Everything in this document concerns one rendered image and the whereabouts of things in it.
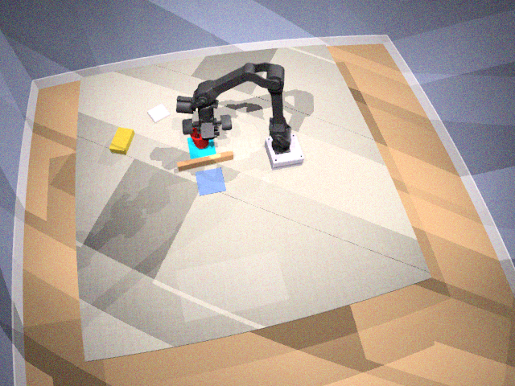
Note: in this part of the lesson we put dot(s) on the red cup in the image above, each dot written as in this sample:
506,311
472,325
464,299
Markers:
197,140

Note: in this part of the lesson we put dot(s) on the yellow block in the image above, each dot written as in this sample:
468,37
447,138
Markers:
122,140

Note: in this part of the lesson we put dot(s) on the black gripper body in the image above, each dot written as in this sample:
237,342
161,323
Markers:
188,125

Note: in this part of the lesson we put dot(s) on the tan rectangular block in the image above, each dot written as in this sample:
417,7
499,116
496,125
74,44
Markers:
207,160

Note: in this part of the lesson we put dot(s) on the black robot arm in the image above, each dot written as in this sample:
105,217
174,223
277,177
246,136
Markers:
204,99

